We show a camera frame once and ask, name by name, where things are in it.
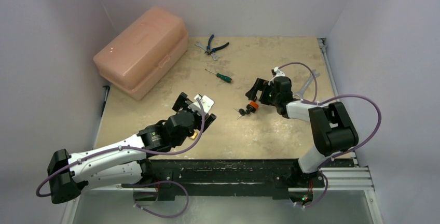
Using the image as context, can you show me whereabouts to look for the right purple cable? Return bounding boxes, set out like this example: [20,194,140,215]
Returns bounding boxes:
[278,62,382,168]

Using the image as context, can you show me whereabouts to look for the aluminium frame rail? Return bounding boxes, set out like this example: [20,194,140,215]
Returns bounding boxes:
[321,167,374,191]

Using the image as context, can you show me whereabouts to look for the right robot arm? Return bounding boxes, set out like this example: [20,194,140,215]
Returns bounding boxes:
[245,76,359,186]

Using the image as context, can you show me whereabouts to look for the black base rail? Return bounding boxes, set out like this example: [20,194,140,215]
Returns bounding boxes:
[122,159,355,202]

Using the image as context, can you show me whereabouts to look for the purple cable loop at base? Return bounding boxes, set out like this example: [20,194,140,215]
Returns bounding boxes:
[132,178,191,219]

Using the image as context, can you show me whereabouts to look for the orange padlock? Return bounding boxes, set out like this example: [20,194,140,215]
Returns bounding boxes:
[246,101,259,113]

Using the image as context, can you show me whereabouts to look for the pink plastic toolbox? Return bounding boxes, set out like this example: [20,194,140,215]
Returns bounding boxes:
[93,7,189,100]

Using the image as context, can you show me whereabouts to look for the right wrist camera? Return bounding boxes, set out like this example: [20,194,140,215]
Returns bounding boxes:
[269,67,285,84]

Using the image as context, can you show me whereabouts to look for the large silver wrench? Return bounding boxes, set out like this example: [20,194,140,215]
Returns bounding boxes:
[293,69,320,99]

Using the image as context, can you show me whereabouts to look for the blue handled pliers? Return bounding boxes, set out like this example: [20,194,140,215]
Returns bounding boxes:
[205,34,230,56]

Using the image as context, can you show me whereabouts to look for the small silver wrench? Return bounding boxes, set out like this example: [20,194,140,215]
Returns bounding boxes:
[195,42,219,61]

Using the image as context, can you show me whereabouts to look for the black head key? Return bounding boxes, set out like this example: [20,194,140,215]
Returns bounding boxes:
[236,108,251,120]

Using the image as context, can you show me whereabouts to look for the green handled screwdriver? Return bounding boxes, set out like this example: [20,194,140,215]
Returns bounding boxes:
[205,69,232,83]

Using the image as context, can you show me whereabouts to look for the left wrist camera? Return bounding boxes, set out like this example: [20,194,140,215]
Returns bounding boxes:
[190,94,215,115]

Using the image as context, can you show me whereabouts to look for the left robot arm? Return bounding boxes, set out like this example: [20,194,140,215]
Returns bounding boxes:
[43,93,216,204]

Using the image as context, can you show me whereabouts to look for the brass padlock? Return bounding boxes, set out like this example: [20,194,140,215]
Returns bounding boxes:
[189,132,199,140]

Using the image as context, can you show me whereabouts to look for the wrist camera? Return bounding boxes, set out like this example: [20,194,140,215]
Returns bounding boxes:
[269,67,285,84]
[190,94,215,115]

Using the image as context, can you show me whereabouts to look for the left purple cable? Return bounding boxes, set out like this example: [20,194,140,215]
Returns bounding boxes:
[36,99,206,198]

